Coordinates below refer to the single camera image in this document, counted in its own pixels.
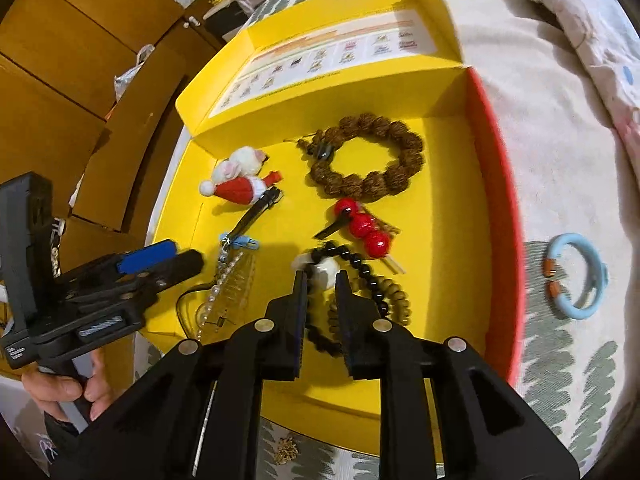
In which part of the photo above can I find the bead string with white charm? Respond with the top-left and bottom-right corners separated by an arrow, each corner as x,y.
292,240 -> 412,358

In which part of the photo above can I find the white plush hair clip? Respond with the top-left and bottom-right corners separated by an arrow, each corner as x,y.
210,146 -> 268,183

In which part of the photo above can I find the red santa hat hair clip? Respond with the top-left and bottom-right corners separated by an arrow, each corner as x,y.
199,169 -> 285,206

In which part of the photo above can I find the yellow cardboard box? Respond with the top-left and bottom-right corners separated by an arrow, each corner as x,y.
134,0 -> 526,463

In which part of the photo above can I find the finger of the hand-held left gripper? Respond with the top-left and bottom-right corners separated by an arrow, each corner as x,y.
145,250 -> 205,291
112,241 -> 176,273

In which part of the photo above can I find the black hair clip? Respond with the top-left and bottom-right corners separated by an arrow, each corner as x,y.
222,186 -> 283,241

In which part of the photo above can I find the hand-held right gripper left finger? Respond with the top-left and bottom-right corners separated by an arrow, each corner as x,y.
50,270 -> 310,480

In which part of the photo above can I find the person's left hand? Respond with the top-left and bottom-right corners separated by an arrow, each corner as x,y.
20,347 -> 118,423

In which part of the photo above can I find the white plastic bag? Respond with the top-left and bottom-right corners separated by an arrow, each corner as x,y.
114,44 -> 157,98

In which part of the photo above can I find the black and white nightstand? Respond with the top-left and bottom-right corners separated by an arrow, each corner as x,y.
202,0 -> 251,41

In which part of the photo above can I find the brown bead bracelet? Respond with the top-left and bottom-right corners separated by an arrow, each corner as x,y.
297,112 -> 426,201

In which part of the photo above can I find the pearl chain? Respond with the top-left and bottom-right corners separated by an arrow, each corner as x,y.
192,250 -> 258,343

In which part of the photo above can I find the small gold ornament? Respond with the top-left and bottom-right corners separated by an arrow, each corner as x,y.
274,435 -> 301,466

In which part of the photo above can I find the light blue ring bracelet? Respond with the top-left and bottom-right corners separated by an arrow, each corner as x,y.
544,232 -> 608,321

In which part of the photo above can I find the pale printed quilt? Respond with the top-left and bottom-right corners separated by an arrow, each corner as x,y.
480,0 -> 640,171

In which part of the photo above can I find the red berry hair clip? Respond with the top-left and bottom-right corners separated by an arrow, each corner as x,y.
314,197 -> 401,271

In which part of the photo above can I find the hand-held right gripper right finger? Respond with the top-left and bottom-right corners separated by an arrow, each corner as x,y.
334,270 -> 581,480

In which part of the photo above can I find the small blue clip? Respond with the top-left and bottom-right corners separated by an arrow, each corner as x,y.
219,232 -> 261,252

